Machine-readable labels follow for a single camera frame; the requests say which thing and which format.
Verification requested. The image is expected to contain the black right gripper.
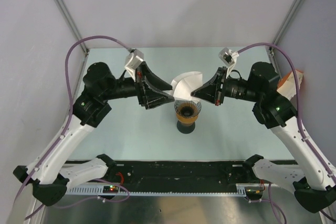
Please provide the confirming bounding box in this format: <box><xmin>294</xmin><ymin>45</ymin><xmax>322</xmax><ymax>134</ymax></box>
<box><xmin>191</xmin><ymin>66</ymin><xmax>261</xmax><ymax>106</ymax></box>

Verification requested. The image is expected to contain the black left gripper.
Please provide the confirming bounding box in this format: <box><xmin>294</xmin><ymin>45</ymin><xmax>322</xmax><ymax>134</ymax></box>
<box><xmin>101</xmin><ymin>61</ymin><xmax>174</xmax><ymax>109</ymax></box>

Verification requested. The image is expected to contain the white paper coffee filter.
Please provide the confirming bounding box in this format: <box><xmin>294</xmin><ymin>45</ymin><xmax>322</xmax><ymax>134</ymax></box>
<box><xmin>167</xmin><ymin>71</ymin><xmax>203</xmax><ymax>103</ymax></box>

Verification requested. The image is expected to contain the smoked glass dripper cone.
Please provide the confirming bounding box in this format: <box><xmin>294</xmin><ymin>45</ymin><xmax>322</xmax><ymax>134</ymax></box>
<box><xmin>174</xmin><ymin>100</ymin><xmax>202</xmax><ymax>119</ymax></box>

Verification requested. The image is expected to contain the wooden dripper collar ring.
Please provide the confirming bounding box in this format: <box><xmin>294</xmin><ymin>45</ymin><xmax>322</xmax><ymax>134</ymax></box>
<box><xmin>174</xmin><ymin>104</ymin><xmax>197</xmax><ymax>126</ymax></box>

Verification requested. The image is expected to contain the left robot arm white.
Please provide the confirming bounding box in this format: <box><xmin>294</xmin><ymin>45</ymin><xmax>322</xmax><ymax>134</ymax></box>
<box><xmin>13</xmin><ymin>61</ymin><xmax>175</xmax><ymax>206</ymax></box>

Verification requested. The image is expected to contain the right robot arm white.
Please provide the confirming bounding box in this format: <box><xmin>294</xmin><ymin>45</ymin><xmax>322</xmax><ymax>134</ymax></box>
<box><xmin>191</xmin><ymin>62</ymin><xmax>335</xmax><ymax>213</ymax></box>

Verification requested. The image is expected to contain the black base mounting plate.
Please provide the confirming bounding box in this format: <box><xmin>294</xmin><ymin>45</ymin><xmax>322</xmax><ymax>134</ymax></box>
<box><xmin>86</xmin><ymin>159</ymin><xmax>275</xmax><ymax>193</ymax></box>

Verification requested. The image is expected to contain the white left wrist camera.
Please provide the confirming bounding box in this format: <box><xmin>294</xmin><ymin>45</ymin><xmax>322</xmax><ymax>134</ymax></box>
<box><xmin>124</xmin><ymin>49</ymin><xmax>144</xmax><ymax>81</ymax></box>

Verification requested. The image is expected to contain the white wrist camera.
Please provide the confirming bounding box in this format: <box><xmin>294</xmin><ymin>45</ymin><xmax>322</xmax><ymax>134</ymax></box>
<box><xmin>124</xmin><ymin>49</ymin><xmax>144</xmax><ymax>81</ymax></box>
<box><xmin>218</xmin><ymin>47</ymin><xmax>239</xmax><ymax>77</ymax></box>

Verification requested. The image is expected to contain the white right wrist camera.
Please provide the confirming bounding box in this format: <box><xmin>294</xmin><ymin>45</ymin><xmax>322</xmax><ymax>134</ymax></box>
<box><xmin>218</xmin><ymin>47</ymin><xmax>239</xmax><ymax>77</ymax></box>

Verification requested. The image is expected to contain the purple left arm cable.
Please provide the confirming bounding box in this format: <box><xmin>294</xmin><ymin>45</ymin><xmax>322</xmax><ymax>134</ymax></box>
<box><xmin>14</xmin><ymin>35</ymin><xmax>132</xmax><ymax>221</ymax></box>

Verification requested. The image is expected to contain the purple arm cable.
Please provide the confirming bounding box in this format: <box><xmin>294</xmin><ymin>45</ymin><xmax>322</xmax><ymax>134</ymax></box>
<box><xmin>237</xmin><ymin>42</ymin><xmax>336</xmax><ymax>223</ymax></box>
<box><xmin>14</xmin><ymin>35</ymin><xmax>132</xmax><ymax>221</ymax></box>

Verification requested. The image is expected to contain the grey slotted cable duct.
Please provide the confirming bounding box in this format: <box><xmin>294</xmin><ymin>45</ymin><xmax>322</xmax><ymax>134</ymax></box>
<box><xmin>67</xmin><ymin>185</ymin><xmax>247</xmax><ymax>196</ymax></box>

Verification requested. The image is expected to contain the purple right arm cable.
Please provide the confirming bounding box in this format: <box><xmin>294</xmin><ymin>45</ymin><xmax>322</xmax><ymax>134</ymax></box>
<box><xmin>237</xmin><ymin>42</ymin><xmax>336</xmax><ymax>223</ymax></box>

